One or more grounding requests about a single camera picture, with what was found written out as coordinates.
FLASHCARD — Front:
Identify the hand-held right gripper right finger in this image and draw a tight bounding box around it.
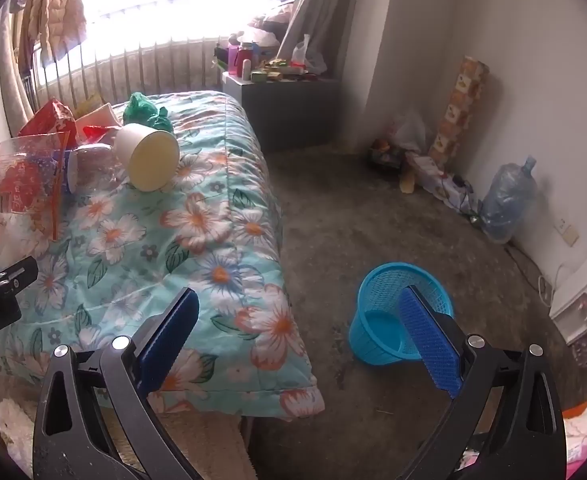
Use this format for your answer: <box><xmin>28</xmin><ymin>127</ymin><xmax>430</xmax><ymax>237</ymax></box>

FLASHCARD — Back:
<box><xmin>398</xmin><ymin>285</ymin><xmax>567</xmax><ymax>480</ymax></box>

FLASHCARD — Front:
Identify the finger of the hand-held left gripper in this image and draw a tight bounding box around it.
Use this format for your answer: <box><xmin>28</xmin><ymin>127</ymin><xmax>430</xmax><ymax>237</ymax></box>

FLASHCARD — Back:
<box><xmin>0</xmin><ymin>256</ymin><xmax>39</xmax><ymax>306</ymax></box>

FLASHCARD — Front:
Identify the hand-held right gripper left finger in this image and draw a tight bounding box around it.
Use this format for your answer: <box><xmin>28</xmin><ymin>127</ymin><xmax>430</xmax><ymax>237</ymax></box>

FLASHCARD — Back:
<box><xmin>32</xmin><ymin>287</ymin><xmax>201</xmax><ymax>480</ymax></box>

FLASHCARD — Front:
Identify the blue plastic basket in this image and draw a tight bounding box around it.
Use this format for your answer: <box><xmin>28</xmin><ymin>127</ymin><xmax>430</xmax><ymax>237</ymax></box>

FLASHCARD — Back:
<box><xmin>348</xmin><ymin>261</ymin><xmax>455</xmax><ymax>366</ymax></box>

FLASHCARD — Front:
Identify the clear red printed plastic bag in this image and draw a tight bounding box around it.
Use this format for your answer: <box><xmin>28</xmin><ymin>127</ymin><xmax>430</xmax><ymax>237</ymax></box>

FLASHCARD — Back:
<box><xmin>0</xmin><ymin>131</ymin><xmax>71</xmax><ymax>241</ymax></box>

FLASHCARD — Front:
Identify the blue label plastic bottle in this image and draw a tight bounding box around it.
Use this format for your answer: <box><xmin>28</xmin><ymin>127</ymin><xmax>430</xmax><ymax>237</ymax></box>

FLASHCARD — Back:
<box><xmin>63</xmin><ymin>143</ymin><xmax>124</xmax><ymax>193</ymax></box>

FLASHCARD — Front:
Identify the red white paper bag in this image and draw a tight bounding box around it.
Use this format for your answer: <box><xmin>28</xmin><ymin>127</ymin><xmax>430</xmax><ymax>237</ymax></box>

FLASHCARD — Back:
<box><xmin>18</xmin><ymin>98</ymin><xmax>79</xmax><ymax>148</ymax></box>

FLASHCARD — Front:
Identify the white paper cup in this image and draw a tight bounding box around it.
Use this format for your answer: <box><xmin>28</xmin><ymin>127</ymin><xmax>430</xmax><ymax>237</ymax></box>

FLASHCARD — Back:
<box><xmin>114</xmin><ymin>122</ymin><xmax>180</xmax><ymax>192</ymax></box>

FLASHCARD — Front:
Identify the yellow snack packet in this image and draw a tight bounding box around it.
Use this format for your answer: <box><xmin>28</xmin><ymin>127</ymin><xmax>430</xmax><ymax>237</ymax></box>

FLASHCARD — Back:
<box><xmin>76</xmin><ymin>91</ymin><xmax>105</xmax><ymax>116</ymax></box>

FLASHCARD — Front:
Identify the green plastic bag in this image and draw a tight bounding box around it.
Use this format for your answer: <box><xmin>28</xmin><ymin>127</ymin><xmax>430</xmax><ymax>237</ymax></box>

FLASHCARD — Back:
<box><xmin>122</xmin><ymin>92</ymin><xmax>174</xmax><ymax>133</ymax></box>

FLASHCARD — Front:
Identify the white fluffy cloth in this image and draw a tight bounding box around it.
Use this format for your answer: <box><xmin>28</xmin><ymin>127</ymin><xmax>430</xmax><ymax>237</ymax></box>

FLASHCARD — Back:
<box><xmin>0</xmin><ymin>397</ymin><xmax>39</xmax><ymax>476</ymax></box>

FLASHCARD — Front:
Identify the floral quilted blanket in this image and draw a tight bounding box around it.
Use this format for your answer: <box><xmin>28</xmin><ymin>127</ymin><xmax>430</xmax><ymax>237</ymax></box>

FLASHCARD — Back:
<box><xmin>0</xmin><ymin>91</ymin><xmax>324</xmax><ymax>420</ymax></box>

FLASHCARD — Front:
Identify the red plastic wrapper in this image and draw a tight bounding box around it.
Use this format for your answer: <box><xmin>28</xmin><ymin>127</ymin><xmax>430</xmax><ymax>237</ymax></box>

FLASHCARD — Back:
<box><xmin>80</xmin><ymin>125</ymin><xmax>119</xmax><ymax>146</ymax></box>

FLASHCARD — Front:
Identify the orange flat board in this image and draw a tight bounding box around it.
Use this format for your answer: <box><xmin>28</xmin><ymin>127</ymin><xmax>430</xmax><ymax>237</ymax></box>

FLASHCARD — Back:
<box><xmin>562</xmin><ymin>394</ymin><xmax>587</xmax><ymax>418</ymax></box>

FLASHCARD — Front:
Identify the large clear blue water jug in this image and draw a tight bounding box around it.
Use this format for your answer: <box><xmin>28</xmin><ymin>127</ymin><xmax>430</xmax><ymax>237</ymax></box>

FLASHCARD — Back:
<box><xmin>481</xmin><ymin>156</ymin><xmax>538</xmax><ymax>244</ymax></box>

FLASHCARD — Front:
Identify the dark box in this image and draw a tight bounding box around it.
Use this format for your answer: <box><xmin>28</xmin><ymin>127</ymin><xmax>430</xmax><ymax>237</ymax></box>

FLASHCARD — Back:
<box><xmin>371</xmin><ymin>137</ymin><xmax>405</xmax><ymax>168</ymax></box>

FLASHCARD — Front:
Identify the beige curtain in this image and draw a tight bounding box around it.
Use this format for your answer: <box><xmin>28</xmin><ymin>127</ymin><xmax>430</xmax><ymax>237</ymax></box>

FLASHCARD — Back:
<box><xmin>0</xmin><ymin>7</ymin><xmax>39</xmax><ymax>122</ymax></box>

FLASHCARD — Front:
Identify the crumpled clear plastic bag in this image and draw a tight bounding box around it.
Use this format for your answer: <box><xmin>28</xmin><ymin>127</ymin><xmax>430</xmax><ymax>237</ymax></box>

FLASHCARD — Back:
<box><xmin>391</xmin><ymin>107</ymin><xmax>431</xmax><ymax>153</ymax></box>

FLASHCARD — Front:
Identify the tall patterned box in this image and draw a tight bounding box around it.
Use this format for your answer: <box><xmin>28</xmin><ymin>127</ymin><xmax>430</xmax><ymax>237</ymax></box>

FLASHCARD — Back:
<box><xmin>428</xmin><ymin>56</ymin><xmax>490</xmax><ymax>166</ymax></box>

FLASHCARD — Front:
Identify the metal window railing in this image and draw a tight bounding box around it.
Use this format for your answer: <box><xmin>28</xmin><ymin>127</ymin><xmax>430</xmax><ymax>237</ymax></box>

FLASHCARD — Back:
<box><xmin>33</xmin><ymin>35</ymin><xmax>224</xmax><ymax>111</ymax></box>

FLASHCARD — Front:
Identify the grey cabinet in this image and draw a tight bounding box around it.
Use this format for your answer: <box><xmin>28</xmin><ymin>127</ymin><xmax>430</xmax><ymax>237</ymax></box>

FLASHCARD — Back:
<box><xmin>222</xmin><ymin>71</ymin><xmax>344</xmax><ymax>153</ymax></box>

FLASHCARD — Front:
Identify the beige puffy jacket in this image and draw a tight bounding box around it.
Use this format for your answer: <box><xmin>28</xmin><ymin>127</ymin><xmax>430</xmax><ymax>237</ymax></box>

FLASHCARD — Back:
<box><xmin>23</xmin><ymin>0</ymin><xmax>88</xmax><ymax>63</ymax></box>

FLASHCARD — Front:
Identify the pile of small boxes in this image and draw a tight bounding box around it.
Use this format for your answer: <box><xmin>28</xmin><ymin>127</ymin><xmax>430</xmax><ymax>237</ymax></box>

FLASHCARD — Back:
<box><xmin>250</xmin><ymin>57</ymin><xmax>320</xmax><ymax>83</ymax></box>

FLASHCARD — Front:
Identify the red bottle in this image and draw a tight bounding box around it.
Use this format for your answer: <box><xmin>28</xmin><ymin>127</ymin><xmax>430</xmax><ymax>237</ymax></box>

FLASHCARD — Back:
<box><xmin>236</xmin><ymin>44</ymin><xmax>255</xmax><ymax>76</ymax></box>

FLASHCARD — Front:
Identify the white plastic bag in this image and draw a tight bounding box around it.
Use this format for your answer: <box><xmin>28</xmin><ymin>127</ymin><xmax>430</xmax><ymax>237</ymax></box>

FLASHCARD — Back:
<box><xmin>292</xmin><ymin>34</ymin><xmax>327</xmax><ymax>75</ymax></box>

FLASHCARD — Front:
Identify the grey curtain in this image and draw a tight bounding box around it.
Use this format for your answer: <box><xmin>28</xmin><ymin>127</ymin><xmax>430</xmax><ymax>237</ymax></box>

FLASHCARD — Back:
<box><xmin>276</xmin><ymin>0</ymin><xmax>364</xmax><ymax>76</ymax></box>

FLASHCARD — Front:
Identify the white floor cable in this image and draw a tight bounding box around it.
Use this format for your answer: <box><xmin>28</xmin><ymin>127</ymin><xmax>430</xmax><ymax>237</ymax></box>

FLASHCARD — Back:
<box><xmin>506</xmin><ymin>244</ymin><xmax>560</xmax><ymax>307</ymax></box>

